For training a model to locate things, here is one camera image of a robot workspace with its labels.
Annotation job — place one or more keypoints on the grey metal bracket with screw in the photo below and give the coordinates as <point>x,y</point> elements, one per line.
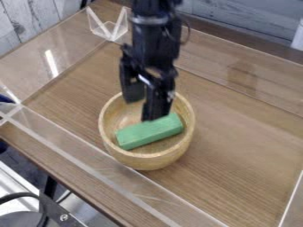
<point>62,218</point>

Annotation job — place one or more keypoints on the blue object at left edge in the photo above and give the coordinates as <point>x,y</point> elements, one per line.
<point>5,99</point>

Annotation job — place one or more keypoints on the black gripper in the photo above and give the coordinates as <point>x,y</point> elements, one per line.
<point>146,64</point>

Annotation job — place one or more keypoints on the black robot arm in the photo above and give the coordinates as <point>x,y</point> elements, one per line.
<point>154,9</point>

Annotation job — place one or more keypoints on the clear acrylic tray walls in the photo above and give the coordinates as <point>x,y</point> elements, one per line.
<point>239,178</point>

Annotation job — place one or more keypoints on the black table leg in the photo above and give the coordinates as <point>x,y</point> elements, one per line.
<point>50,187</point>

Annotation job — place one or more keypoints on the green rectangular block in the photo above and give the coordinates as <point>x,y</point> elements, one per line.
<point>148,131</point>

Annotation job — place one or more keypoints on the brown wooden bowl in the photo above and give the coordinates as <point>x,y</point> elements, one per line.
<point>145,145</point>

